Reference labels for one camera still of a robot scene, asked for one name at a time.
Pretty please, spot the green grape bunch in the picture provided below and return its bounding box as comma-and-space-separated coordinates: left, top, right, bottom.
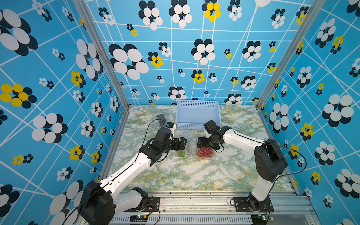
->
177, 151, 187, 159

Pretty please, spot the clear plastic clamshell container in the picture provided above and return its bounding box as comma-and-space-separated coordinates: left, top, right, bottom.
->
150, 112, 173, 130

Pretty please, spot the black grape bunch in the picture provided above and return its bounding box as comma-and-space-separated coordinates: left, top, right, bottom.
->
156, 114, 167, 127

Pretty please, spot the white perforated plastic basket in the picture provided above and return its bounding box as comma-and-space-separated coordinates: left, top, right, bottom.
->
175, 100, 222, 130

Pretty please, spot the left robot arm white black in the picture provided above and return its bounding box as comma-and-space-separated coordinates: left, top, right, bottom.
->
76, 127, 187, 225

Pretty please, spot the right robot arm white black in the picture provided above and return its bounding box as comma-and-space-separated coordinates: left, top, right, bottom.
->
197, 122, 288, 212

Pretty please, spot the left green circuit board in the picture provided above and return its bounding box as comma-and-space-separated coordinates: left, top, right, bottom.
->
129, 214, 149, 223

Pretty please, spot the green circuit board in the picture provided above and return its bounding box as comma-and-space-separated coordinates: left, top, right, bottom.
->
129, 214, 149, 223
251, 215, 267, 225

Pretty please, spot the right green circuit board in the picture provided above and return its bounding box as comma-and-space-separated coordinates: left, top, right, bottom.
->
251, 215, 267, 225

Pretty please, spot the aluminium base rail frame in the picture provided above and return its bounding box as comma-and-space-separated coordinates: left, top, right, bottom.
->
108, 191, 321, 225

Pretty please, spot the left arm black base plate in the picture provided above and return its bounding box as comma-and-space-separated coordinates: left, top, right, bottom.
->
126, 196, 161, 212

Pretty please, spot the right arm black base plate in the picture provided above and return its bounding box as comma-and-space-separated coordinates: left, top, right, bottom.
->
230, 197, 274, 213

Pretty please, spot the aluminium corner post left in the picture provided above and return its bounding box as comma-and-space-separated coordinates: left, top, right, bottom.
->
72, 0, 130, 110

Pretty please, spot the aluminium corner post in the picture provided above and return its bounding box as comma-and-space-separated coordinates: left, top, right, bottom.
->
256, 0, 326, 112
72, 0, 130, 110

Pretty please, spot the aluminium corner post right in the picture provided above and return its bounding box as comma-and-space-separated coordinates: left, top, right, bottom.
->
256, 0, 326, 112

